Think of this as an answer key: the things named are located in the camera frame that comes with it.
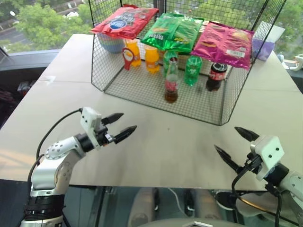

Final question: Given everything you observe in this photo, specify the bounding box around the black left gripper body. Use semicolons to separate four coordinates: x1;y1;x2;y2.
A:
95;117;117;147

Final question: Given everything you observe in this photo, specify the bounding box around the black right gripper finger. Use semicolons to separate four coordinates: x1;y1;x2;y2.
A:
214;144;244;173
234;126;260;143

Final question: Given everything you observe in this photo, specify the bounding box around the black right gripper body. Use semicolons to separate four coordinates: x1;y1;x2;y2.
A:
241;152;264;175

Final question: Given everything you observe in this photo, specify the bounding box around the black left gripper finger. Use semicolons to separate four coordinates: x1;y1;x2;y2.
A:
113;125;138;144
101;113;125;124

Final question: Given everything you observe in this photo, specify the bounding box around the dark plastic cola bottle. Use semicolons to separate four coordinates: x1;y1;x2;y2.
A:
205;62;228;92

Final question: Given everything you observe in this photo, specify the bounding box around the glass cola bottle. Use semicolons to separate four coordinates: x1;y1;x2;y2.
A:
164;57;179;104

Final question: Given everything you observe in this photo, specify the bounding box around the orange soda bottle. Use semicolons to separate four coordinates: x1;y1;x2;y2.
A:
144;44;160;74
125;38;142;68

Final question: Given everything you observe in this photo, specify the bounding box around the green plastic soda bottle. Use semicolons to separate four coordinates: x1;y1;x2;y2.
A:
162;50;179;78
184;55;203;87

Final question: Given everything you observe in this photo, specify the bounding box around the light blue bowl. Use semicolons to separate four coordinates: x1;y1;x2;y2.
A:
97;33;126;54

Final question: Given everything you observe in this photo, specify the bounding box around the purple tissue pack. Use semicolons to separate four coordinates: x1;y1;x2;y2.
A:
251;37;276;61

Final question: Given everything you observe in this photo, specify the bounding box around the white device on ledge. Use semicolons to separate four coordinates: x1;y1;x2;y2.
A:
288;53;303;71

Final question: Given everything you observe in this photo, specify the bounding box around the magenta chips bag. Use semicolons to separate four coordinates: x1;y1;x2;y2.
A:
190;21;255;71

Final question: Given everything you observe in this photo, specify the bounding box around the dark cluttered object with red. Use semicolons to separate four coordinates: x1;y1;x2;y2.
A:
16;79;36;96

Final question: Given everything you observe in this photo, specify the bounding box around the red chips bag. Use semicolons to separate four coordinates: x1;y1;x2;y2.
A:
89;5;160;40

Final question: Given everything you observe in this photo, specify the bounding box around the green chips bag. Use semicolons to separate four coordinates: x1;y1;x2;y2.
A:
141;12;205;53

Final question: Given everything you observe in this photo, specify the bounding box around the white paper box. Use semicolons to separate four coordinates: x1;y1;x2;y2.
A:
257;21;286;46

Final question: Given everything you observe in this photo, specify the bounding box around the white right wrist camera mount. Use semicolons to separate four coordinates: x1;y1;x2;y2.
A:
250;135;285;182

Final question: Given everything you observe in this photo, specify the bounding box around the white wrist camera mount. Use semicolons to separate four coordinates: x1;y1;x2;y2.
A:
80;106;103;151
250;135;285;182

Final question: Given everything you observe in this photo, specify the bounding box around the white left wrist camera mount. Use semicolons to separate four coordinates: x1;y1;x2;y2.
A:
80;106;103;151

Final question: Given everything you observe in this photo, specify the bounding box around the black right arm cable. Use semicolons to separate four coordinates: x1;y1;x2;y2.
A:
231;165;284;227

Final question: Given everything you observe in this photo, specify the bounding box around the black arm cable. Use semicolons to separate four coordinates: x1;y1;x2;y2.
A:
231;165;284;227
27;107;84;190

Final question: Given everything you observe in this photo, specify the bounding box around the black wire mesh rack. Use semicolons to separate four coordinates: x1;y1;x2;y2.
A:
88;0;288;126

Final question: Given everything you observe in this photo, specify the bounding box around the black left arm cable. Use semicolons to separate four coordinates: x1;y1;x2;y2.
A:
27;107;84;190

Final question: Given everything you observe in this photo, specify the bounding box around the thin white cable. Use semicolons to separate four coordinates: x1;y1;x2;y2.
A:
167;187;188;215

